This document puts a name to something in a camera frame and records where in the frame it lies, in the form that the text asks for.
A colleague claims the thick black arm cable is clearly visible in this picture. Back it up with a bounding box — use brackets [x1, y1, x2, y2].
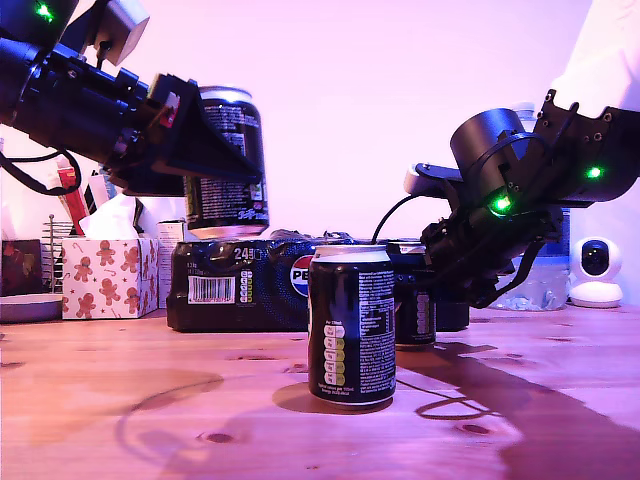
[0, 149, 84, 197]

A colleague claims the black Pepsi Max can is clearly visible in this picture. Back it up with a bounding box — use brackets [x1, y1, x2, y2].
[183, 85, 271, 240]
[386, 239, 437, 352]
[307, 243, 398, 409]

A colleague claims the metal wire spiral holder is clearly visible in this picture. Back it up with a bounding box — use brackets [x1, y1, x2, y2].
[42, 213, 86, 297]

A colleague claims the thin black camera cable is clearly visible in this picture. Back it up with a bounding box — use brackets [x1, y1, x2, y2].
[372, 193, 426, 242]

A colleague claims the white cardboard carton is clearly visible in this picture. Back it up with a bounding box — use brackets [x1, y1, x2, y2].
[157, 219, 189, 310]

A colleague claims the shallow grey bowl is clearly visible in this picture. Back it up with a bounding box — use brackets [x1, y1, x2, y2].
[0, 293, 65, 325]

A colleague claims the small white security camera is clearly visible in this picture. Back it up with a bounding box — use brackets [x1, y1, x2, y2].
[569, 236, 625, 309]

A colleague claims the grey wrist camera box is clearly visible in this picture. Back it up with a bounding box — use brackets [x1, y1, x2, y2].
[59, 0, 151, 69]
[402, 162, 464, 199]

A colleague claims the black and white packet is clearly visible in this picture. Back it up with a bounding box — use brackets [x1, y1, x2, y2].
[85, 169, 111, 211]

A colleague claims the dark red patterned box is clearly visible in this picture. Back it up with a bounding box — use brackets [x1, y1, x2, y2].
[0, 238, 45, 297]

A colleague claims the black Pepsi 24-can pack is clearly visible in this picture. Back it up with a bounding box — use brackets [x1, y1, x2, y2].
[166, 228, 471, 334]

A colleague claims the gingerbread print tissue box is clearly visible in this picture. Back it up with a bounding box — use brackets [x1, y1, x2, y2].
[60, 237, 160, 321]

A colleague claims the red and white packet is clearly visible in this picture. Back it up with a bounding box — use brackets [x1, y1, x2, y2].
[55, 167, 84, 236]

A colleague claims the large clear water bottle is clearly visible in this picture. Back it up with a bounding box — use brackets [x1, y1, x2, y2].
[474, 102, 573, 312]

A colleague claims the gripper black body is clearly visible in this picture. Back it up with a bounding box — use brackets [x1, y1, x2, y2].
[12, 47, 189, 196]

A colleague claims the white paper tissue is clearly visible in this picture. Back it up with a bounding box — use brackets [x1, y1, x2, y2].
[79, 193, 141, 241]

